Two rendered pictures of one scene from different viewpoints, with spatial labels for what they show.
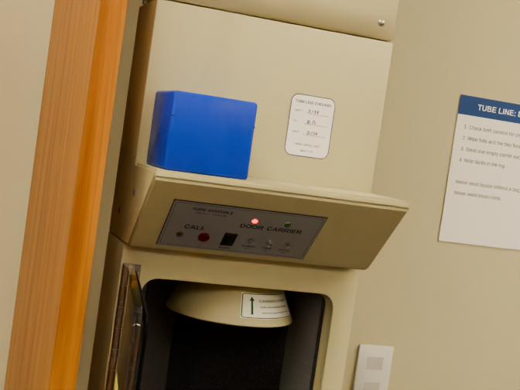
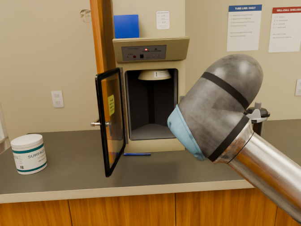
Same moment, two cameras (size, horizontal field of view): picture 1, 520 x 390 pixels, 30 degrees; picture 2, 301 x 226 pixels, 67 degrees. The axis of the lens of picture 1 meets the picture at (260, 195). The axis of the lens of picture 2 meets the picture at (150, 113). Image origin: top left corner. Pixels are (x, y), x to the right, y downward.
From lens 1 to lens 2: 0.37 m
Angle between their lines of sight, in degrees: 21
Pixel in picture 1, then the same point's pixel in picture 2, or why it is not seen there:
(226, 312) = (149, 76)
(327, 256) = (172, 57)
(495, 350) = not seen: hidden behind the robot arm
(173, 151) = (117, 32)
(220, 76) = (134, 10)
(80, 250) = (99, 64)
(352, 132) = (176, 19)
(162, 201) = (118, 48)
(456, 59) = not seen: outside the picture
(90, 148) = (95, 36)
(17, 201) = not seen: hidden behind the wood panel
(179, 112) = (116, 21)
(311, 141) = (164, 24)
